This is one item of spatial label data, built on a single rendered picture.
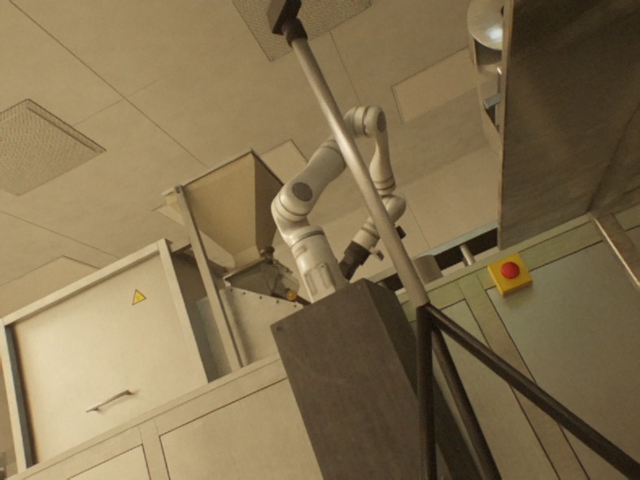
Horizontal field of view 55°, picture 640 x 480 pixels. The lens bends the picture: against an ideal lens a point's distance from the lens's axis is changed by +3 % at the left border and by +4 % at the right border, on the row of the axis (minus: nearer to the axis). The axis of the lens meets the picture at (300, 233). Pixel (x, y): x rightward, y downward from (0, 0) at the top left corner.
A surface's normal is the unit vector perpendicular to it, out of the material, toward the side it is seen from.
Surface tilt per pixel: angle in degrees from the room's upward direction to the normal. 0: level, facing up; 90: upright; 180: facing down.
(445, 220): 90
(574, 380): 90
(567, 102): 180
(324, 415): 90
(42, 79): 180
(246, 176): 114
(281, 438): 90
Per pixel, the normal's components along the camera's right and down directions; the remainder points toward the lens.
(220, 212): -0.13, 0.10
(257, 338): -0.29, -0.28
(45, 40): 0.35, 0.86
